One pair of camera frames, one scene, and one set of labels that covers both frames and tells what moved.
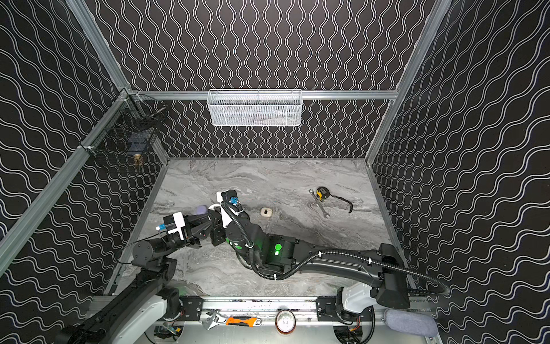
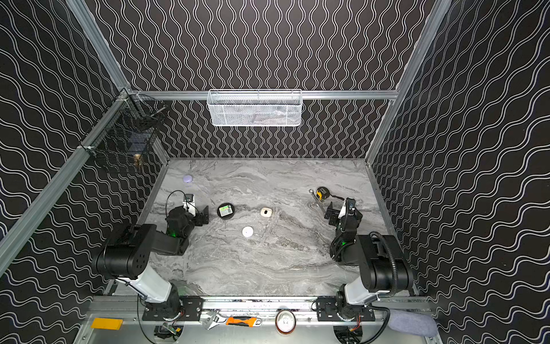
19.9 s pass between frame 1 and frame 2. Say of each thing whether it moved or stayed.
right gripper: moved
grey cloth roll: stayed
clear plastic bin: stayed
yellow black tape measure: stayed
